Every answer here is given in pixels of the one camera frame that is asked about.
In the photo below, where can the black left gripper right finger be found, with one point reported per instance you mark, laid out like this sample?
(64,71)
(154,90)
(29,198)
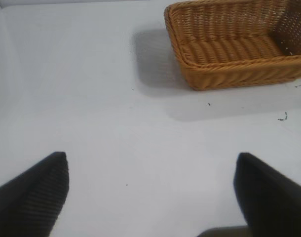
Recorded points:
(274,200)

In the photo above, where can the brown wicker basket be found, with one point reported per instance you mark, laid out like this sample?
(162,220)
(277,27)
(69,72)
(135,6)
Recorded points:
(234,47)

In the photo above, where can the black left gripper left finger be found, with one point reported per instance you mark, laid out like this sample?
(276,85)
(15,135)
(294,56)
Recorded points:
(29,200)

